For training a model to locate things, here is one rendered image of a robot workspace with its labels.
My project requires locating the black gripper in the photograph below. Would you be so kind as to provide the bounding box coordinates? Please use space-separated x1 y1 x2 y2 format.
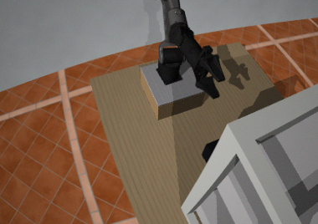
186 45 225 99

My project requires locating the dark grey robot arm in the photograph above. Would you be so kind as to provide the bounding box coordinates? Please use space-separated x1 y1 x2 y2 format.
156 0 201 85

